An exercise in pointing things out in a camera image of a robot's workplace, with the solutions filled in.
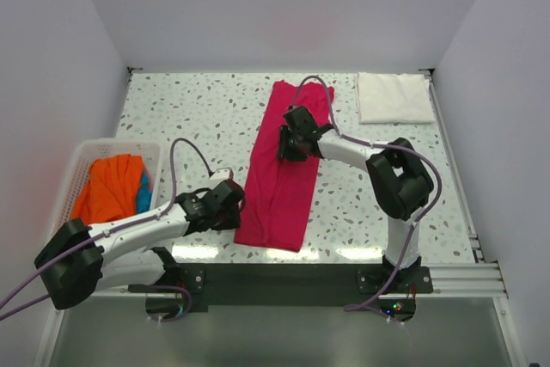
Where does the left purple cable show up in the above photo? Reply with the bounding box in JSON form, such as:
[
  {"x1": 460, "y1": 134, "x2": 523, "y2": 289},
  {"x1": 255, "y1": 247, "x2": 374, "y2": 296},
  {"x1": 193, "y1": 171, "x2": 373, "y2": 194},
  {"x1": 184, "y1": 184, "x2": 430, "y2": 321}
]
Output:
[{"x1": 0, "y1": 138, "x2": 220, "y2": 323}]

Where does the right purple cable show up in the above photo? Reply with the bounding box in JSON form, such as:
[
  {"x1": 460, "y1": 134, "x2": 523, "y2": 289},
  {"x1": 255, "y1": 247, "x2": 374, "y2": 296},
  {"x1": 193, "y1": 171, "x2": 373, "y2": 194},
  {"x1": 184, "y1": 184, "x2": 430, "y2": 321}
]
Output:
[{"x1": 287, "y1": 76, "x2": 443, "y2": 313}]

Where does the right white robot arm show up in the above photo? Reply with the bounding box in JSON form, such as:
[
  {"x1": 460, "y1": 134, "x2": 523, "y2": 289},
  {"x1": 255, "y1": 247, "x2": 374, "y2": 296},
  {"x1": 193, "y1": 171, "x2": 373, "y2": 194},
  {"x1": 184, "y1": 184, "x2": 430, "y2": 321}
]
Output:
[{"x1": 278, "y1": 106, "x2": 435, "y2": 292}]

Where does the aluminium rail frame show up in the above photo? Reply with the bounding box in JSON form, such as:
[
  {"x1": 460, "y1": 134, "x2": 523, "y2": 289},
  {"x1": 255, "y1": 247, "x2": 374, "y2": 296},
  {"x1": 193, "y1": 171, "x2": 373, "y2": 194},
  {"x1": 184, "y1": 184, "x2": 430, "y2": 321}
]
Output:
[{"x1": 32, "y1": 68, "x2": 528, "y2": 367}]

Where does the purple cable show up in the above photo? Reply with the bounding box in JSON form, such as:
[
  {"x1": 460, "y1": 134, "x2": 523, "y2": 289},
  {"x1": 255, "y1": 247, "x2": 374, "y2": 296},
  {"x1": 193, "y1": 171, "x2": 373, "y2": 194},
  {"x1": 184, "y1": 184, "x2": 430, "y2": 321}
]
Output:
[
  {"x1": 287, "y1": 76, "x2": 443, "y2": 313},
  {"x1": 0, "y1": 138, "x2": 220, "y2": 323}
]

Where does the orange t shirt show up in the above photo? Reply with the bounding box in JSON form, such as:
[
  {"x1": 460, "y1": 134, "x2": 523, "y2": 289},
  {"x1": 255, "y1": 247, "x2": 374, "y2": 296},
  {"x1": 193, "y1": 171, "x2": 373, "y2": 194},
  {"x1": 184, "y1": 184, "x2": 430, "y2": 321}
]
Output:
[{"x1": 70, "y1": 154, "x2": 144, "y2": 225}]

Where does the white plastic basket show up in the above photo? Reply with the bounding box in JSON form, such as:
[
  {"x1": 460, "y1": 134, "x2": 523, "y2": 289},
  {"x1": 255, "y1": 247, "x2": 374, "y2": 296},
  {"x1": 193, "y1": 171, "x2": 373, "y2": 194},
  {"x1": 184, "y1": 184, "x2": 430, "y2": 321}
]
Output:
[{"x1": 50, "y1": 138, "x2": 165, "y2": 231}]

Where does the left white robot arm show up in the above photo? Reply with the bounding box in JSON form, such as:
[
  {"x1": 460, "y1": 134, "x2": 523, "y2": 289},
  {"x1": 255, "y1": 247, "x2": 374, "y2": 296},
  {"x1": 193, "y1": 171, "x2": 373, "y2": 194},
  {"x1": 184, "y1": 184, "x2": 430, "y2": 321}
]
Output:
[{"x1": 34, "y1": 179, "x2": 246, "y2": 310}]

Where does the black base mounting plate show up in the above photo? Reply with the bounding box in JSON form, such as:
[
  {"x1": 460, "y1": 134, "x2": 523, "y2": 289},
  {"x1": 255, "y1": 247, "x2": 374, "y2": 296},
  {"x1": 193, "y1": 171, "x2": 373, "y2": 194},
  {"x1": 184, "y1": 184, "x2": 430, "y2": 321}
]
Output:
[{"x1": 126, "y1": 261, "x2": 435, "y2": 315}]

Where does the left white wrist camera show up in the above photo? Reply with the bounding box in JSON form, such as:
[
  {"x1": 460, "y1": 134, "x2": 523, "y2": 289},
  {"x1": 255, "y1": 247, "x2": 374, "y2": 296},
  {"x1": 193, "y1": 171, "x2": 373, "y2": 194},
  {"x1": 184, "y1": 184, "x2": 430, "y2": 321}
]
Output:
[{"x1": 208, "y1": 168, "x2": 234, "y2": 189}]

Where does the pink t shirt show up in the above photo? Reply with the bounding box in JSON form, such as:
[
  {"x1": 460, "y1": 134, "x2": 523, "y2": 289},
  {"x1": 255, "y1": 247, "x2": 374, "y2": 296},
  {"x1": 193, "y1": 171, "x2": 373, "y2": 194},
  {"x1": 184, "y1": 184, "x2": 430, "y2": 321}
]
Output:
[{"x1": 234, "y1": 81, "x2": 335, "y2": 252}]

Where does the blue t shirt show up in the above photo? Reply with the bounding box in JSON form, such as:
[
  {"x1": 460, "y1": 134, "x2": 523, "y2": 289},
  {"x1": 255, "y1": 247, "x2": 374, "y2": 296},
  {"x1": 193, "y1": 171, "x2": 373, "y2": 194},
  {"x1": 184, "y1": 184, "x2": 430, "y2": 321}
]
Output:
[{"x1": 135, "y1": 169, "x2": 152, "y2": 214}]

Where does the folded white t shirt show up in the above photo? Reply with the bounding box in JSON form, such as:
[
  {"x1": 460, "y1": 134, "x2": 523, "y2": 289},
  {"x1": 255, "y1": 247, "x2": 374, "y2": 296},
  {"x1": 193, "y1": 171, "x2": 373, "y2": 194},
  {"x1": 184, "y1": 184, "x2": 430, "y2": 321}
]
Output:
[{"x1": 356, "y1": 72, "x2": 435, "y2": 125}]

